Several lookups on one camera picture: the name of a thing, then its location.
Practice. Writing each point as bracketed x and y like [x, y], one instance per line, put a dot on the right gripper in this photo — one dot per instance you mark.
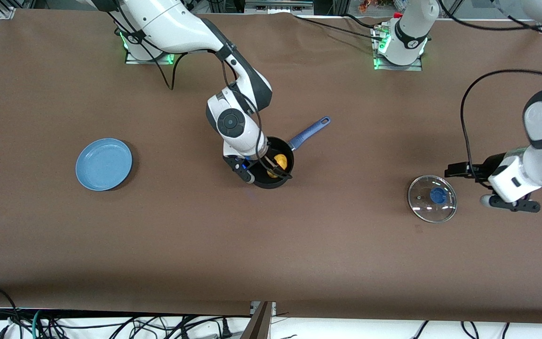
[272, 163]

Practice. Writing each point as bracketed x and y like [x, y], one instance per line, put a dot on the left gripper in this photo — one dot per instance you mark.
[486, 167]

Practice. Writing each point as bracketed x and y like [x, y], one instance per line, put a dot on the yellow potato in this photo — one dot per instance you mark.
[281, 161]

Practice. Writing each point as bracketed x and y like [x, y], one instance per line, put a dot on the round glass lid blue knob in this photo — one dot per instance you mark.
[433, 202]

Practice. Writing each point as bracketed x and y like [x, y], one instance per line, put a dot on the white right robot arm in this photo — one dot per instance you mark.
[172, 23]

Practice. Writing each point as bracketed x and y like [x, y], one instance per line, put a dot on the light blue round plate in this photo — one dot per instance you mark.
[104, 165]

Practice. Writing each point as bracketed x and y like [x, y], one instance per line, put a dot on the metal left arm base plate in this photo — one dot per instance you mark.
[398, 67]

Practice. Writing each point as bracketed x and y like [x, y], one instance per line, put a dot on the metal bracket post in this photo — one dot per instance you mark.
[259, 322]

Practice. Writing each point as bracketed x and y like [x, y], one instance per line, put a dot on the grey metal rail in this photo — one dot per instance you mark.
[278, 5]

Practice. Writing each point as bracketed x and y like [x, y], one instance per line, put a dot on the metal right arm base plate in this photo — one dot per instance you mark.
[132, 59]

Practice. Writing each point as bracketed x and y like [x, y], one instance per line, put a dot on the aluminium frame corner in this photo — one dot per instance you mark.
[7, 9]

